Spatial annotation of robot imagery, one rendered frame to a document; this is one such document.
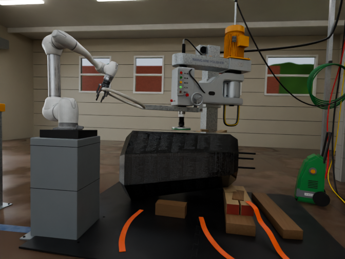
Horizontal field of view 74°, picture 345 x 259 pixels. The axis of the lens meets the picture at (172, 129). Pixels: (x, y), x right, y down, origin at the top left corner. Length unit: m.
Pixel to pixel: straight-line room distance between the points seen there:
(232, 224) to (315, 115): 7.80
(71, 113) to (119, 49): 7.73
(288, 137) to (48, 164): 8.29
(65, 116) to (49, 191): 0.61
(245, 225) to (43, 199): 1.65
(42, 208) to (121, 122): 7.38
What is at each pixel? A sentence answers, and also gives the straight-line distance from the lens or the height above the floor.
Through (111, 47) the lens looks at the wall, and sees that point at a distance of 9.82.
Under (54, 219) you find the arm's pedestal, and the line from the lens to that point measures 2.14.
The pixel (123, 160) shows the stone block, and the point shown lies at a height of 0.52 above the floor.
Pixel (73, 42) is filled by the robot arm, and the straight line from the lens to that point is 2.28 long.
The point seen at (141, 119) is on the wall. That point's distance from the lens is 9.04.
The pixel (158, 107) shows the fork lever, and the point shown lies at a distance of 2.51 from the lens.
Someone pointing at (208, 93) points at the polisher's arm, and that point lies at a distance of 2.69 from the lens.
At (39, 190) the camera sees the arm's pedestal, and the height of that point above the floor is 0.39.
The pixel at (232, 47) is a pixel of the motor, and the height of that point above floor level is 1.84.
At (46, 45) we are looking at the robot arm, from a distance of 2.37.
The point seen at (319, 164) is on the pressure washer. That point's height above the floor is 0.48.
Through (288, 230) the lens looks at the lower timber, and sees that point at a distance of 2.27.
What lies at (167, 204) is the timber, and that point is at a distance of 2.37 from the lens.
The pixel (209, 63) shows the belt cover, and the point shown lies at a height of 1.60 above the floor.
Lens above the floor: 0.99
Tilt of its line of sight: 3 degrees down
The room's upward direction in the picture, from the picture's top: 2 degrees clockwise
